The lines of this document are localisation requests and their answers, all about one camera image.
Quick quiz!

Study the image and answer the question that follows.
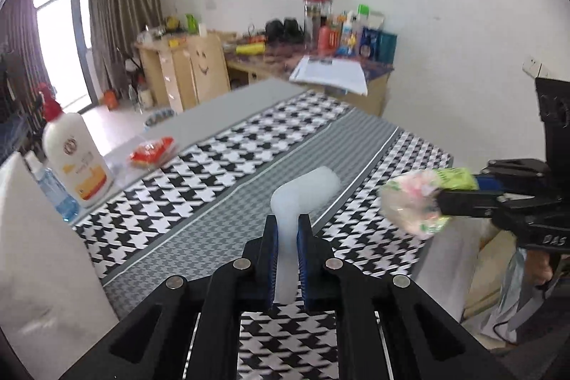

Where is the light wooden desk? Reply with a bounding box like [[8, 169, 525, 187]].
[[135, 30, 395, 119]]

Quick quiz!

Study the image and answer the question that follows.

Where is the yellow tube on desk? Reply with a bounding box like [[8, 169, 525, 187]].
[[235, 42, 266, 56]]

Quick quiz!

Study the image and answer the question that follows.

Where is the white styrofoam box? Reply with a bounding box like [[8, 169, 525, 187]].
[[1, 152, 118, 379]]

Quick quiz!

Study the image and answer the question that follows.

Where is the red orange snack packet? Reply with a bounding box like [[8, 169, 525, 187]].
[[129, 137, 176, 169]]

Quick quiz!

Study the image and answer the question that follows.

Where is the white foam roll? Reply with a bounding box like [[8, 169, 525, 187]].
[[270, 166, 340, 305]]

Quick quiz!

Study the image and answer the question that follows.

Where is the person right hand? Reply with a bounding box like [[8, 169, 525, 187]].
[[525, 250, 554, 286]]

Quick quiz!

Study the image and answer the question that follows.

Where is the white lotion pump bottle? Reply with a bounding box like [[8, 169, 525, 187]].
[[38, 83, 114, 209]]

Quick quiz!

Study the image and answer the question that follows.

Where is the floral plastic tissue pack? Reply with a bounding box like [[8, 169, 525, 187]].
[[378, 168, 479, 240]]

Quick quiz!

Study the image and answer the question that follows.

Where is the houndstooth table cloth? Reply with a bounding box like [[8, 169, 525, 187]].
[[72, 89, 455, 380]]

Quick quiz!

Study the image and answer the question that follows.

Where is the blue spray bottle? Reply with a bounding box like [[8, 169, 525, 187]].
[[24, 150, 79, 223]]

